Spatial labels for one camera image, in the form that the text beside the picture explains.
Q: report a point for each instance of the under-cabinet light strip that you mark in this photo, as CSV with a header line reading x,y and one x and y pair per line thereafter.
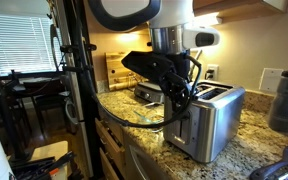
x,y
207,20

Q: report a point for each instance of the grey water bottle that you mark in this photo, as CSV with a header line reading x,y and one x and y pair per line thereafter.
x,y
284,103

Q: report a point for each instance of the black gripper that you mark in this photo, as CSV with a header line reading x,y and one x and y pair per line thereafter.
x,y
182,66

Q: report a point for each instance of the wooden drawer cabinet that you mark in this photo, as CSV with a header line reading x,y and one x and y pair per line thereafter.
x,y
112,150

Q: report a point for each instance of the square clear glass bowl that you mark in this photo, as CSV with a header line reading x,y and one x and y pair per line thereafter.
x,y
144,118

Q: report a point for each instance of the white wall outlet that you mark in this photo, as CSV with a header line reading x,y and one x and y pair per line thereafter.
x,y
214,71

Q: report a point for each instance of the wooden upper cabinet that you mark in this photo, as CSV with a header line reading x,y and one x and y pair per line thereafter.
x,y
237,6

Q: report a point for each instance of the white blank wall plate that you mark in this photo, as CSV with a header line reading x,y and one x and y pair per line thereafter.
x,y
270,80

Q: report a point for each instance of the window with white blinds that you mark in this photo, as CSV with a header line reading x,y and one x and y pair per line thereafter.
x,y
17,43

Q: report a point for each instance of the black robot stand column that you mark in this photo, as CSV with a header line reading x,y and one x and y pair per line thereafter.
x,y
90,150

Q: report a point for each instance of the stainless steel two-slot toaster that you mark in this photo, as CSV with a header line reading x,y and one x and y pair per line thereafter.
x,y
217,123

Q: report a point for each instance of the wooden cutting board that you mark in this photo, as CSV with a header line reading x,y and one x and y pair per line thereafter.
x,y
117,71

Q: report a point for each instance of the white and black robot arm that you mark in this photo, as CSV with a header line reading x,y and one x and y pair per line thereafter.
x,y
170,13

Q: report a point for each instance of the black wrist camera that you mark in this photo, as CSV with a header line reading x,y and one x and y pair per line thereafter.
x,y
144,65

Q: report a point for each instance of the dark dining table and chairs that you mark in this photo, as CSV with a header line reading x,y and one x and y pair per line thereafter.
x,y
24,86

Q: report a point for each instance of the black tool pile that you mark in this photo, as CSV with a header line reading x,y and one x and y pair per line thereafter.
x,y
34,166

